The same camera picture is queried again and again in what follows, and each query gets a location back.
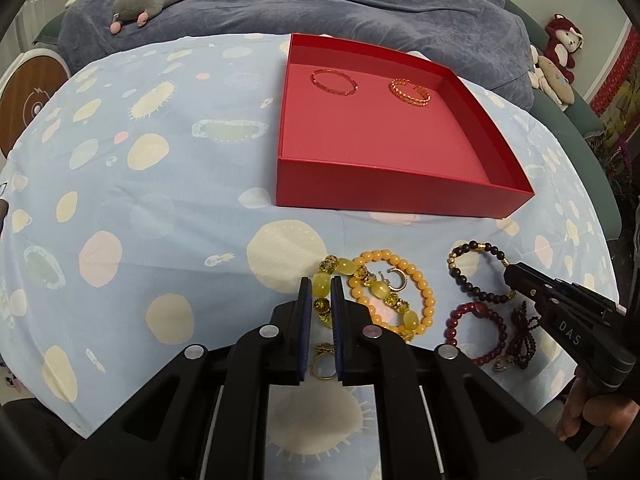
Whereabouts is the red plush monkey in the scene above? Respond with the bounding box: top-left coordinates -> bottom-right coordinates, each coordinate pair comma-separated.
543,13 -> 585,70

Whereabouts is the red cardboard box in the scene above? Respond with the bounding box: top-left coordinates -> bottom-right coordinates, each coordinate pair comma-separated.
274,33 -> 536,220

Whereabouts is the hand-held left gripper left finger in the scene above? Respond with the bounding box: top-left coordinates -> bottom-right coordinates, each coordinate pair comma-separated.
60,276 -> 313,480

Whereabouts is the orange bead bracelet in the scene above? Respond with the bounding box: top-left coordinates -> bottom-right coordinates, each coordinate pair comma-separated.
353,248 -> 437,337

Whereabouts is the grey plush toy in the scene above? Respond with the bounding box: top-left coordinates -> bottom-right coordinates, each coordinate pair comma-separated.
110,0 -> 195,35

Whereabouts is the blue spotted tablecloth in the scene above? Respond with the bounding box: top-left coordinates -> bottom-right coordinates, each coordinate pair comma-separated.
0,32 -> 619,480

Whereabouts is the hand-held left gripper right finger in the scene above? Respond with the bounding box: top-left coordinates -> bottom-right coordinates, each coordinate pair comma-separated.
331,276 -> 587,480

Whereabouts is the white round wooden-faced device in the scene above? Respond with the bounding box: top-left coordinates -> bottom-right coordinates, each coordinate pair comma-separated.
0,52 -> 71,159

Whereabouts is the gold chain bracelet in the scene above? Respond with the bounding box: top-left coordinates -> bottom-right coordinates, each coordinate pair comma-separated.
389,77 -> 432,108

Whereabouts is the dark red bead bracelet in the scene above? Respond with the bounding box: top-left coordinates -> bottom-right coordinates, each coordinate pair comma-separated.
444,302 -> 510,361

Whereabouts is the garnet small-bead wrap bracelet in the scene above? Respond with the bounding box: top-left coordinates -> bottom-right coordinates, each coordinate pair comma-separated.
507,299 -> 544,366

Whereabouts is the thin red bangle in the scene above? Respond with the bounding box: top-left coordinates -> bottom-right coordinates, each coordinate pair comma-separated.
310,67 -> 359,96

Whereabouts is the black bead bracelet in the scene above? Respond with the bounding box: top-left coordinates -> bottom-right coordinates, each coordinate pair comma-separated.
447,242 -> 519,305

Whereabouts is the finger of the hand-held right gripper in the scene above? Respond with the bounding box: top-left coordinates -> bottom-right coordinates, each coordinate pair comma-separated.
503,261 -> 567,312

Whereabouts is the beige plush toy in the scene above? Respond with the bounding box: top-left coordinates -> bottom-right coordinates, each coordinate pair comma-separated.
528,44 -> 576,111

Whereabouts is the white curtain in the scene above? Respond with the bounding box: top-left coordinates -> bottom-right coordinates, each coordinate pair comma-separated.
17,0 -> 68,47

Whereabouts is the blue-grey blanket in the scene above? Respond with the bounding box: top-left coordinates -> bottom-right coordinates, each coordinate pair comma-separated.
57,0 -> 534,111

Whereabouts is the yellow-green chunky bead bracelet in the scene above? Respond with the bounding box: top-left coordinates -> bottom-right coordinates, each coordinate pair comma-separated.
312,255 -> 417,344

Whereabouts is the person's right hand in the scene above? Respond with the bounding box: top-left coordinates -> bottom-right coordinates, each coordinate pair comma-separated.
556,375 -> 640,444

